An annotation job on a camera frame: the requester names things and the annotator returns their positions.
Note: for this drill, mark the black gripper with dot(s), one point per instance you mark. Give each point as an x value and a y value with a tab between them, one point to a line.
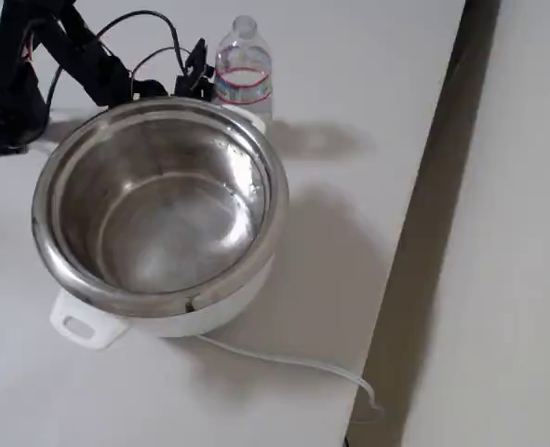
192	78

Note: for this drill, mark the clear plastic water bottle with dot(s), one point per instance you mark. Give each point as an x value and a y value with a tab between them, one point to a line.
244	79

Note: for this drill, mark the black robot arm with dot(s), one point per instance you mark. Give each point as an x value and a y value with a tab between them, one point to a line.
84	60

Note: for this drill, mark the white cooker with steel pot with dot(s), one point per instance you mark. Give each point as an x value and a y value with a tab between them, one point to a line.
163	209

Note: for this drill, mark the white rice cooker body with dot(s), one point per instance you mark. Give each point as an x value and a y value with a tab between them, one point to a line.
218	312

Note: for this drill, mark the black camera circuit board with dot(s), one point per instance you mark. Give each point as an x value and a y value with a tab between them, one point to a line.
183	84

